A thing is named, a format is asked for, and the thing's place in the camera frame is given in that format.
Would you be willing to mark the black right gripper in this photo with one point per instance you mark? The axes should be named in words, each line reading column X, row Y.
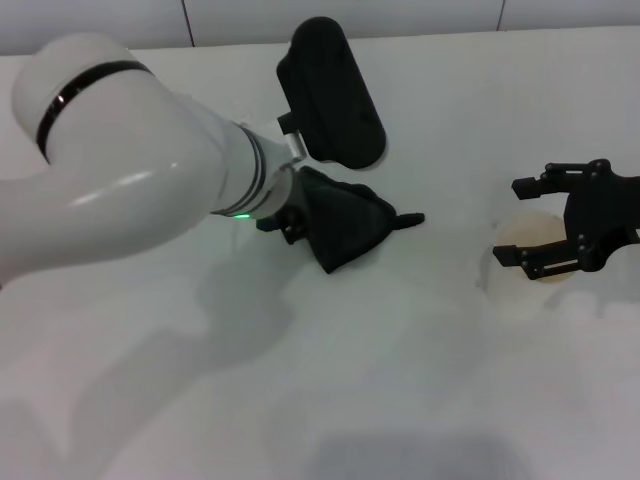
column 605, row 215

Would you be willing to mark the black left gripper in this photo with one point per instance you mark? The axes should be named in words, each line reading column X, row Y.
column 295, row 225

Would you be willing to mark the white paper cup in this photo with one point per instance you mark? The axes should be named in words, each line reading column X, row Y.
column 530, row 230

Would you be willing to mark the dark rag with loop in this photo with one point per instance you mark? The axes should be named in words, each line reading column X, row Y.
column 350, row 225

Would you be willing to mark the black left wrist camera housing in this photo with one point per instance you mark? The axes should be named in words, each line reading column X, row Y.
column 330, row 95

